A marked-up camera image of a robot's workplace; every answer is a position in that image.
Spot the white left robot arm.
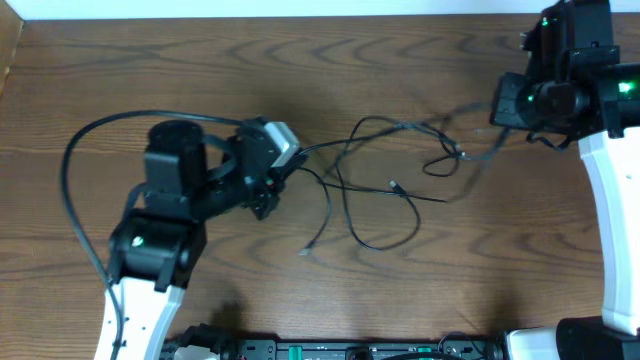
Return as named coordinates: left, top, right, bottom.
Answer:
left=95, top=117, right=306, bottom=359

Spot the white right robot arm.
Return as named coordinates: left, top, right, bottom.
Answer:
left=490, top=0, right=639, bottom=359

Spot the brown cardboard panel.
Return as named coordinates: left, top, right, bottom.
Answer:
left=0, top=0, right=24, bottom=93

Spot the black left camera cable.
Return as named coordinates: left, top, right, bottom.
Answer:
left=59, top=109, right=251, bottom=360

